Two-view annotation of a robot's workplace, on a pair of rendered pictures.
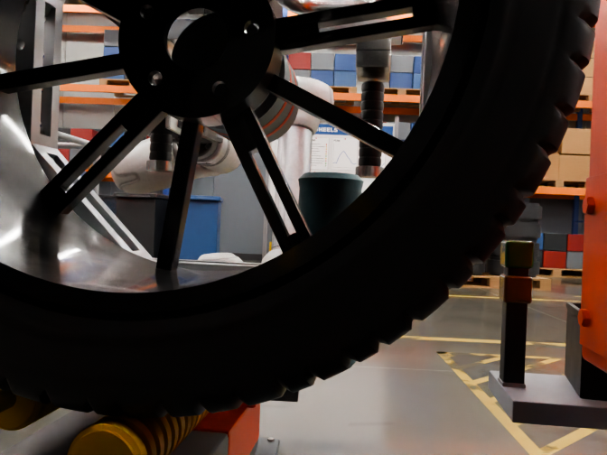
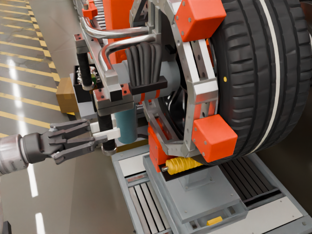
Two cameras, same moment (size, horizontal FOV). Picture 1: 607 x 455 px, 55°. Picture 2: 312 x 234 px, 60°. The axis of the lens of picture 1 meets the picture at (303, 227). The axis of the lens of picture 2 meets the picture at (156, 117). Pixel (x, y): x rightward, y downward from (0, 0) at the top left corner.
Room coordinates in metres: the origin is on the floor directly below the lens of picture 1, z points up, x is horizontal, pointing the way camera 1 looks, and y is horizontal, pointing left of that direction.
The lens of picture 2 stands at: (1.09, 0.77, 1.34)
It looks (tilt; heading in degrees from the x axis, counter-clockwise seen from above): 41 degrees down; 242
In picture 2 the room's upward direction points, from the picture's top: straight up
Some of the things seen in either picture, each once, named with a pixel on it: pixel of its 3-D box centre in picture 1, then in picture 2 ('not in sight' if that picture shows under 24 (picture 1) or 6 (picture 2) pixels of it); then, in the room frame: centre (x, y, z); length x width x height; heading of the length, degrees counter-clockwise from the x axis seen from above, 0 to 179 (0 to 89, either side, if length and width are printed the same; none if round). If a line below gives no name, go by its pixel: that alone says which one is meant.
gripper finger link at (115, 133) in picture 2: not in sight; (107, 135); (0.96, 0.26, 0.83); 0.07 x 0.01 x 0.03; 172
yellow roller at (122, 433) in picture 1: (163, 413); not in sight; (0.54, 0.12, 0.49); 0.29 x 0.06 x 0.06; 173
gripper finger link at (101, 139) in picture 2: not in sight; (98, 142); (0.99, 0.27, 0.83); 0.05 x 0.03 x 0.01; 172
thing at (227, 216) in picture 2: not in sight; (190, 184); (0.53, 0.11, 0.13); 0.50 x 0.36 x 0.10; 83
